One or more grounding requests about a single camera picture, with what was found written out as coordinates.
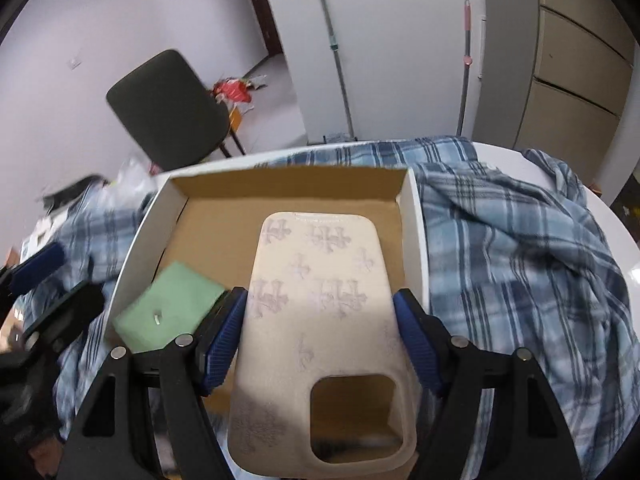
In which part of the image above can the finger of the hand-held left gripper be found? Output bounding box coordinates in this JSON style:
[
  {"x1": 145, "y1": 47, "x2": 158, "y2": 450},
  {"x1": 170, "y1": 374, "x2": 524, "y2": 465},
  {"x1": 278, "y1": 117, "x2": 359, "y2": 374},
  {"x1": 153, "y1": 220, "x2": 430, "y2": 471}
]
[
  {"x1": 22, "y1": 284, "x2": 106, "y2": 346},
  {"x1": 10, "y1": 242, "x2": 68, "y2": 293}
]

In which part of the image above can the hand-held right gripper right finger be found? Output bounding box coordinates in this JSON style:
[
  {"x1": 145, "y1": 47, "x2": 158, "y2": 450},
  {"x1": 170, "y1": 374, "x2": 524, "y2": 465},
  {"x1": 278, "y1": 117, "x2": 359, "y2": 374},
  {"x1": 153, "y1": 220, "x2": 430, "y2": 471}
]
[{"x1": 392, "y1": 288, "x2": 583, "y2": 480}]

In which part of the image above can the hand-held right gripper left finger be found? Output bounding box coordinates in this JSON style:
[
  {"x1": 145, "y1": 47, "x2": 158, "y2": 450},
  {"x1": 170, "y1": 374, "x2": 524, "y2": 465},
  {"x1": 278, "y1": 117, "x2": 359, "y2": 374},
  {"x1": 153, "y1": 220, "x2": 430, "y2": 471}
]
[{"x1": 57, "y1": 286, "x2": 249, "y2": 480}]

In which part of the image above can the beige cross-print phone case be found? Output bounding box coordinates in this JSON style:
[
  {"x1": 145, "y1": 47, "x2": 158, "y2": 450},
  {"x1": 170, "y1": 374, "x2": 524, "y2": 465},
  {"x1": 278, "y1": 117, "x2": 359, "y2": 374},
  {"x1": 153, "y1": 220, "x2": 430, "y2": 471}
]
[{"x1": 227, "y1": 211, "x2": 418, "y2": 478}]

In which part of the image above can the white cardboard box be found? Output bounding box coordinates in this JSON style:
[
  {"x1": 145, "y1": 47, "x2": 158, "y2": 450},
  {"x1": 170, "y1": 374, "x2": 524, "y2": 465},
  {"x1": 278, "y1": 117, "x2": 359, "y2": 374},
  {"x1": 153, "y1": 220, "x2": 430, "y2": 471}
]
[{"x1": 102, "y1": 166, "x2": 432, "y2": 480}]

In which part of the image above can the green cloth square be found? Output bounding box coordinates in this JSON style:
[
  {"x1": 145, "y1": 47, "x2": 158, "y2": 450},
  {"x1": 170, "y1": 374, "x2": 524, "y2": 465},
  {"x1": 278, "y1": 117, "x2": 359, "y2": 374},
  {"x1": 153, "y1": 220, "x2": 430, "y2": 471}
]
[{"x1": 112, "y1": 260, "x2": 227, "y2": 353}]

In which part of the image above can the blue plaid cloth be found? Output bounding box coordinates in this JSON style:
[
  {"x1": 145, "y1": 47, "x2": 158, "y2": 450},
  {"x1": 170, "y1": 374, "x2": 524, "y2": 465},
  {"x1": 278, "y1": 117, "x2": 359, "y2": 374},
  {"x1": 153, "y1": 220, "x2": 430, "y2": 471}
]
[{"x1": 10, "y1": 135, "x2": 631, "y2": 480}]

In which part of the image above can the clear plastic bag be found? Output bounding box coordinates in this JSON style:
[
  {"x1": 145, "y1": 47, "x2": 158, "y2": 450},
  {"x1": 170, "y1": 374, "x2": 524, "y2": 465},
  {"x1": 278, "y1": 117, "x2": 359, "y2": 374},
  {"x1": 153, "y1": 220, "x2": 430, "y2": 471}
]
[{"x1": 116, "y1": 156, "x2": 158, "y2": 193}]

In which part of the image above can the dark grey chair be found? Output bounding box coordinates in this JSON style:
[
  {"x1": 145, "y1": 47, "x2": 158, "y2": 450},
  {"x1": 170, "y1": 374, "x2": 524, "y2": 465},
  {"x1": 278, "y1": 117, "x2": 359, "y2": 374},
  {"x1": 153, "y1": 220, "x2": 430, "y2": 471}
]
[{"x1": 105, "y1": 49, "x2": 246, "y2": 171}]

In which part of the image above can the red plastic bag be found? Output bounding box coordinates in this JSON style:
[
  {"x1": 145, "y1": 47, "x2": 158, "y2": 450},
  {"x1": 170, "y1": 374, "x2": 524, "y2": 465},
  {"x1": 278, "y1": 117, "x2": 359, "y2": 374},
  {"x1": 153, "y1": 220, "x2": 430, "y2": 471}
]
[{"x1": 210, "y1": 76, "x2": 268, "y2": 111}]

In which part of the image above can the grey green mop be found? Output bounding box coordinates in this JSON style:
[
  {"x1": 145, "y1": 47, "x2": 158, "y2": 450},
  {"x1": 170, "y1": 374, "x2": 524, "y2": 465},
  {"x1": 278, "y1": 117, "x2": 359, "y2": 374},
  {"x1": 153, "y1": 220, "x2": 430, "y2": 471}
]
[{"x1": 306, "y1": 0, "x2": 358, "y2": 143}]

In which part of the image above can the gold refrigerator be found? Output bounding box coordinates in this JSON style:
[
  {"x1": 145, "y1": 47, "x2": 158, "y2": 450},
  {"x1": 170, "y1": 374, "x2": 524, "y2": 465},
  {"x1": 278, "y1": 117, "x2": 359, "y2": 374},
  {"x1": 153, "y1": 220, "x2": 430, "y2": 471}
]
[{"x1": 515, "y1": 0, "x2": 636, "y2": 186}]

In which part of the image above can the dark brown door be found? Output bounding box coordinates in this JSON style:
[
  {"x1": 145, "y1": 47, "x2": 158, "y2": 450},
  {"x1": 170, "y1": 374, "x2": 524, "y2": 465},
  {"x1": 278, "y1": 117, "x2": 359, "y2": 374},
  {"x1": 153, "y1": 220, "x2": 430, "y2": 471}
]
[{"x1": 239, "y1": 0, "x2": 285, "y2": 57}]

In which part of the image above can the pink-handled mop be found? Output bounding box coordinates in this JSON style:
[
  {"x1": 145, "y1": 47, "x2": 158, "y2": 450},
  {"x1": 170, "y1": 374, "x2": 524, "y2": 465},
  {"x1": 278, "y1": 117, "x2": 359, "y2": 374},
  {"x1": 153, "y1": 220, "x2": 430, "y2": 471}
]
[{"x1": 456, "y1": 0, "x2": 473, "y2": 137}]

